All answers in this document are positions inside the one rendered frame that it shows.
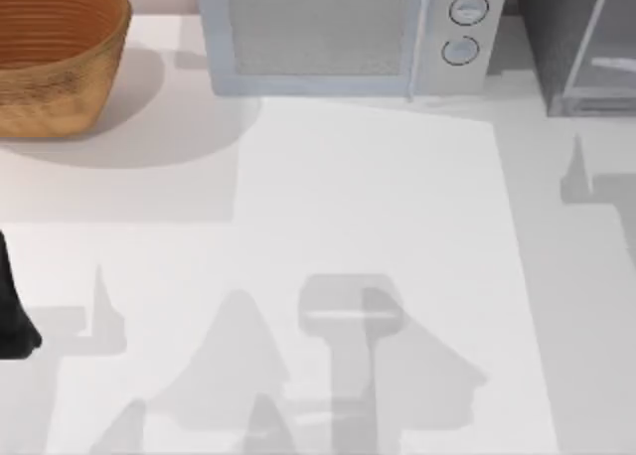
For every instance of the pale blue microwave door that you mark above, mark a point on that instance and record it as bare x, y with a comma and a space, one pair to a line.
318, 85

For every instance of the round microwave knob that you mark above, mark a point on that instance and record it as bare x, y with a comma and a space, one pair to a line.
460, 50
468, 8

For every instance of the pale microwave oven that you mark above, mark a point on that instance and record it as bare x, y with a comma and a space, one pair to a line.
489, 28

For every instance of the brown wicker basket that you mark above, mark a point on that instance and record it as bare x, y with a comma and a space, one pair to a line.
59, 92

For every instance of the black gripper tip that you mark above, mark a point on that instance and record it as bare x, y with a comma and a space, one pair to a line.
12, 321

